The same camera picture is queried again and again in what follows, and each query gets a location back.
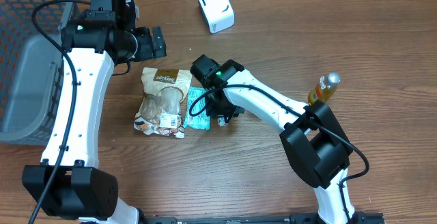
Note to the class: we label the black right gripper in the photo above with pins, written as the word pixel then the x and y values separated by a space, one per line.
pixel 216 109

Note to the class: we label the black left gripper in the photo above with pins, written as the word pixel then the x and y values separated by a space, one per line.
pixel 144 51

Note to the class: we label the mint green tissue pack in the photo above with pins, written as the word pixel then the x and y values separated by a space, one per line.
pixel 201 121

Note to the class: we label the brown white snack bag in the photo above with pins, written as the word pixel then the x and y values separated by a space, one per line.
pixel 164 90

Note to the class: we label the yellow drink bottle grey cap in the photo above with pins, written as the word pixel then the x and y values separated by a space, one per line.
pixel 325 88

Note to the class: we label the teal white tissue pack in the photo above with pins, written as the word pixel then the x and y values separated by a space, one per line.
pixel 223 121

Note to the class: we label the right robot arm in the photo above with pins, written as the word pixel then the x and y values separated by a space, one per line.
pixel 315 144

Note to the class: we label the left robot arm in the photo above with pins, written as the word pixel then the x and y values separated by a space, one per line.
pixel 68 182

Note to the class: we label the white barcode scanner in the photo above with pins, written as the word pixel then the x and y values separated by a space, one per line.
pixel 219 14

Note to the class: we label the dark grey plastic basket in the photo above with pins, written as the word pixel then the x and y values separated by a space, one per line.
pixel 31 69

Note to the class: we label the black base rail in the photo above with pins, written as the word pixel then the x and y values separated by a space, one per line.
pixel 301 218

